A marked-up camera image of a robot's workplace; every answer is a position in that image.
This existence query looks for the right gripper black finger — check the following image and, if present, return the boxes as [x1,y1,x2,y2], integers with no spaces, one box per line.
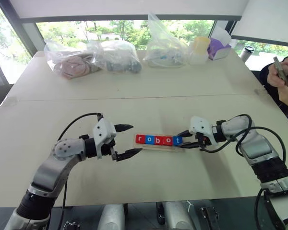
[176,129,195,138]
[179,141,202,150]

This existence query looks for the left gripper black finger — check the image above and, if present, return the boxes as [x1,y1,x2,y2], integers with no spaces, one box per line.
[114,124,134,133]
[116,148,144,162]

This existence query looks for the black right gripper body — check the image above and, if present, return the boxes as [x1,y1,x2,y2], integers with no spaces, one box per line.
[195,133,212,152]

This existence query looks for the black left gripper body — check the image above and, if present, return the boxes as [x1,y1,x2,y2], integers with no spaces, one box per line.
[101,138,119,162]

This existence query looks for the wooden letter tray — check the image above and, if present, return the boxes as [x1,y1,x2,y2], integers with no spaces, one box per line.
[133,134,186,152]

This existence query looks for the grey smartphone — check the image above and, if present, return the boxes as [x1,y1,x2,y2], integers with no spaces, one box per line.
[273,56,288,87]

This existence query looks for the person's right hand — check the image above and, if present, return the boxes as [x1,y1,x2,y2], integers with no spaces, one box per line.
[266,57,288,88]

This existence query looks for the clear bag with grey items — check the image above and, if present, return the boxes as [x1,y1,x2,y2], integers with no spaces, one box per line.
[86,40,143,75]

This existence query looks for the silver rounded housing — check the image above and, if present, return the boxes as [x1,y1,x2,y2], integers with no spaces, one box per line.
[163,201,195,230]
[96,204,126,230]

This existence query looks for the clear plastic container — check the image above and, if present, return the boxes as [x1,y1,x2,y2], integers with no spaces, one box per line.
[188,42,210,65]

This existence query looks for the clear bag with pink cloth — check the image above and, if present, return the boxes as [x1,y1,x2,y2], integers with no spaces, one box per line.
[43,39,104,80]

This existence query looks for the tall clear plastic bag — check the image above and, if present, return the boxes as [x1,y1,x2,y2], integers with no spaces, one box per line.
[143,12,192,69]

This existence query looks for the purple cardboard box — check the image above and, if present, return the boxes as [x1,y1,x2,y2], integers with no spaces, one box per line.
[207,37,232,61]

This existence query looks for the person with phone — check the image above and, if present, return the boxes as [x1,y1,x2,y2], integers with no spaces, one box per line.
[259,53,288,117]

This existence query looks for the yellow plastic cup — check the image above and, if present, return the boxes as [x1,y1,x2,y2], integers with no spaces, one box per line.
[192,36,212,56]

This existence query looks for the black travel tumbler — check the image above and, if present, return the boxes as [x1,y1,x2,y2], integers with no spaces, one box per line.
[240,46,255,63]

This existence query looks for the white paper sheet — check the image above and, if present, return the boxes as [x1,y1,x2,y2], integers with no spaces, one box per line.
[209,24,232,46]

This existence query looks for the wide white roller blind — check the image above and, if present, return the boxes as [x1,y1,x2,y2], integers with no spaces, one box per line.
[8,0,251,20]

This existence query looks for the narrow white roller blind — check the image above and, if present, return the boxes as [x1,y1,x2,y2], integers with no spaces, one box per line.
[231,0,288,46]

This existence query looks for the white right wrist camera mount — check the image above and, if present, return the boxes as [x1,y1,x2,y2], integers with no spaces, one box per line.
[189,115,219,147]

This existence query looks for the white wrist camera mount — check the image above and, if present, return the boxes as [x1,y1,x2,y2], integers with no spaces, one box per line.
[189,115,219,147]
[93,118,118,160]

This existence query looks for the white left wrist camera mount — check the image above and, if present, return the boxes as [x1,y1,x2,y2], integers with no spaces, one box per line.
[93,118,118,160]

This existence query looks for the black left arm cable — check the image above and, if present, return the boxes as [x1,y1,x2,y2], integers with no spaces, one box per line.
[57,113,105,230]

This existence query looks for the black metal bracket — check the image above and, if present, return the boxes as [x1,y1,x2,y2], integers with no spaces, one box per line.
[199,206,219,230]

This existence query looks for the grey window frame pillar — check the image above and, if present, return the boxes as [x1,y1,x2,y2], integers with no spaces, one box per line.
[0,0,46,58]

